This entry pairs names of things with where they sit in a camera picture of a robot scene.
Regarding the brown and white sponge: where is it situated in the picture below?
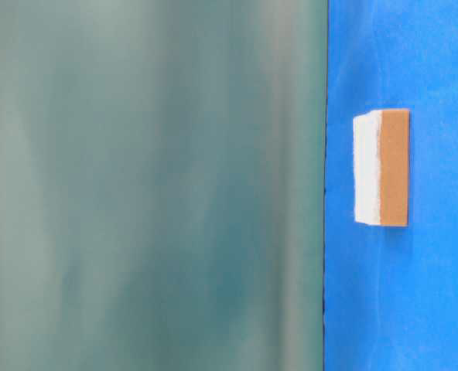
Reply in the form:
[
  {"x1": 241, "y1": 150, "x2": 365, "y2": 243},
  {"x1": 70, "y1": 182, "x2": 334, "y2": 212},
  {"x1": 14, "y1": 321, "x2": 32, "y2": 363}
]
[{"x1": 353, "y1": 109, "x2": 410, "y2": 227}]

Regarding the green backdrop panel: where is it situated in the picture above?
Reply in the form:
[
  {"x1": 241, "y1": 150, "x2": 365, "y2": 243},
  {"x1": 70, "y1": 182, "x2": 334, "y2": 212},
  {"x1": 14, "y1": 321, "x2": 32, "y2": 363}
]
[{"x1": 0, "y1": 1, "x2": 328, "y2": 370}]

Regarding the blue table cloth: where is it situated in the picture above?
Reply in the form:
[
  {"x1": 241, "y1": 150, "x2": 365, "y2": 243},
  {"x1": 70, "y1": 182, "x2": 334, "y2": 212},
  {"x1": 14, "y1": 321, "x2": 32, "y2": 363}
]
[{"x1": 324, "y1": 1, "x2": 458, "y2": 370}]

